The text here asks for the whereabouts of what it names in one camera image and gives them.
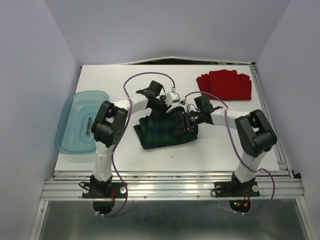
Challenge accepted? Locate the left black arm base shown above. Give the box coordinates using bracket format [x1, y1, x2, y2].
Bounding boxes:
[78, 181, 128, 218]

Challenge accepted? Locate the green plaid skirt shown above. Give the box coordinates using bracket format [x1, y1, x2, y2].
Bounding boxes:
[134, 106, 199, 150]

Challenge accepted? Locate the aluminium mounting rail frame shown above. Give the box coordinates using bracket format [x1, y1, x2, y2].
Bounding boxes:
[29, 61, 311, 240]

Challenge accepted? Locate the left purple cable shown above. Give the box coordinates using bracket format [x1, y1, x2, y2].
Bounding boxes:
[93, 72, 177, 218]

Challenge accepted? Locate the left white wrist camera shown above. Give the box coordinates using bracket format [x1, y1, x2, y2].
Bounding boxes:
[164, 91, 181, 106]

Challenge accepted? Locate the folded red skirt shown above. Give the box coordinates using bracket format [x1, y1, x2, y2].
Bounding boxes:
[196, 69, 252, 101]

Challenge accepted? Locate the small dark object in bin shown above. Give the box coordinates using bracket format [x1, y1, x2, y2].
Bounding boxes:
[85, 117, 93, 136]

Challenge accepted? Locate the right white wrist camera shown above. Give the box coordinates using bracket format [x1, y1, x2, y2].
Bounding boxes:
[179, 100, 197, 113]

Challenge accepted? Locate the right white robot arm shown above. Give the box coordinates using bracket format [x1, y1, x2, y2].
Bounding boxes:
[173, 94, 278, 197]

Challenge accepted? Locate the blue transparent plastic bin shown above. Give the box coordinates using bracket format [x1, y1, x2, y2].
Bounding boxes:
[54, 90, 110, 154]

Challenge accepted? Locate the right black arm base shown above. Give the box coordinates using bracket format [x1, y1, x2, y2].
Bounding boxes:
[210, 173, 260, 214]

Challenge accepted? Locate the purple cable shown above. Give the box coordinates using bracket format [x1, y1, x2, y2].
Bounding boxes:
[183, 91, 277, 216]
[93, 72, 177, 218]

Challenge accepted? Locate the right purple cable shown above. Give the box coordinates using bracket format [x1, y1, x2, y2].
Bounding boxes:
[183, 91, 277, 216]

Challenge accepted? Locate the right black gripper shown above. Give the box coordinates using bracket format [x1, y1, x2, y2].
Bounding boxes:
[171, 110, 203, 136]

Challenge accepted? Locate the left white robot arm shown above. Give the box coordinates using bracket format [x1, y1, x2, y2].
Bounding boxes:
[87, 80, 171, 197]

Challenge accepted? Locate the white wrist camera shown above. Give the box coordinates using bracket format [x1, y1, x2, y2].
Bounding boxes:
[179, 100, 197, 113]
[164, 91, 181, 106]

